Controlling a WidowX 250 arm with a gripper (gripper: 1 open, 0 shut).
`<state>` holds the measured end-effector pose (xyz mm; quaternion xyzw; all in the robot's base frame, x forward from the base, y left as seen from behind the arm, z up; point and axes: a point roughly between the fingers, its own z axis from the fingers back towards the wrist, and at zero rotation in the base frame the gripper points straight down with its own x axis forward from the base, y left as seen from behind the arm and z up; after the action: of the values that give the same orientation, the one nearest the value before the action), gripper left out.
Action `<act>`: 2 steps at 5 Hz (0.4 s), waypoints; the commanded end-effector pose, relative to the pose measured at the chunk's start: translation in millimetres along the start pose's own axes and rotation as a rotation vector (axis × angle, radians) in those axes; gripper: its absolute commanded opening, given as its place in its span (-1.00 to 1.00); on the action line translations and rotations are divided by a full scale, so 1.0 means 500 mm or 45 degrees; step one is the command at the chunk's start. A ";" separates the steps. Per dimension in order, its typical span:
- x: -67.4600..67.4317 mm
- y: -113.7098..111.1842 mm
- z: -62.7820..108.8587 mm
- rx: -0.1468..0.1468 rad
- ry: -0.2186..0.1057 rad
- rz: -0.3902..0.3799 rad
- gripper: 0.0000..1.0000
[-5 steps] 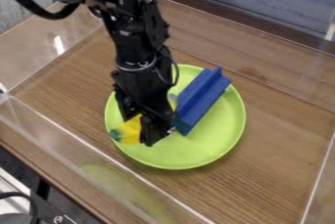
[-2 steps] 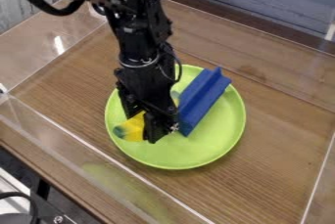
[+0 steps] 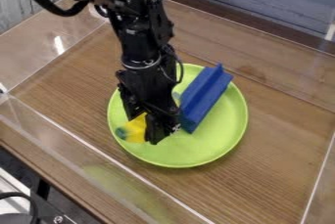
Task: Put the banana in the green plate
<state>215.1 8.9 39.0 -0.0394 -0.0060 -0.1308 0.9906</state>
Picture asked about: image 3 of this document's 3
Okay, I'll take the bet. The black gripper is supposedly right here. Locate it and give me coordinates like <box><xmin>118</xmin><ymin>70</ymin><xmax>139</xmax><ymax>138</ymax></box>
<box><xmin>117</xmin><ymin>63</ymin><xmax>181</xmax><ymax>145</ymax></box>

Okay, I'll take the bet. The yellow toy banana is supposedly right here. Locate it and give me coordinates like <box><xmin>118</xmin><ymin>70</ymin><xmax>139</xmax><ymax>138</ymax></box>
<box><xmin>114</xmin><ymin>91</ymin><xmax>182</xmax><ymax>144</ymax></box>

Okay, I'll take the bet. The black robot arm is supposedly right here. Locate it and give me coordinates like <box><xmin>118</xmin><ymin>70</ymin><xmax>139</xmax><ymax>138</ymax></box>
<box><xmin>76</xmin><ymin>0</ymin><xmax>185</xmax><ymax>145</ymax></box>

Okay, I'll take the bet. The green round plate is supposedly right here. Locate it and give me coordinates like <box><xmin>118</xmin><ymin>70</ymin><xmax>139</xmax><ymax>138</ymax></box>
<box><xmin>113</xmin><ymin>64</ymin><xmax>249</xmax><ymax>168</ymax></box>

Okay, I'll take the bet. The blue plastic block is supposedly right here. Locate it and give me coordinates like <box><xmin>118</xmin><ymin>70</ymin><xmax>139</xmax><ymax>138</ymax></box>
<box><xmin>180</xmin><ymin>64</ymin><xmax>233</xmax><ymax>133</ymax></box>

